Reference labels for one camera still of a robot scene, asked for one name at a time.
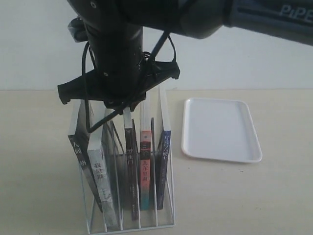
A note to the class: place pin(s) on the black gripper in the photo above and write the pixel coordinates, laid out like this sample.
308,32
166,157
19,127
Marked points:
115,75

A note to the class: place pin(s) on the blue moon cover book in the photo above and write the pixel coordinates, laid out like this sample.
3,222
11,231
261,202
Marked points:
163,134

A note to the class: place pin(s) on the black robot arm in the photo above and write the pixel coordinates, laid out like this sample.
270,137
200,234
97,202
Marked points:
113,32

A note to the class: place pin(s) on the dark brown spine book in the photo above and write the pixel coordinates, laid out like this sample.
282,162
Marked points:
131,165

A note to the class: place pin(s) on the red and teal book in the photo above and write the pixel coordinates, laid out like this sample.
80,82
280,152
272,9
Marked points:
145,153

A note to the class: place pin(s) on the black and white book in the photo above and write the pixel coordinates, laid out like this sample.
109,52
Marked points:
79,139

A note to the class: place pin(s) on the grey spine book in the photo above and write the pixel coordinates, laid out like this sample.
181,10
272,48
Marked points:
96,153

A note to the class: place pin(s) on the white plastic tray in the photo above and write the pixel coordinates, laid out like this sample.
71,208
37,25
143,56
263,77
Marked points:
219,130

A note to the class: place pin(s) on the white wire book rack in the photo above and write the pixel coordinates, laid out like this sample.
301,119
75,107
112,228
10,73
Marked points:
115,157

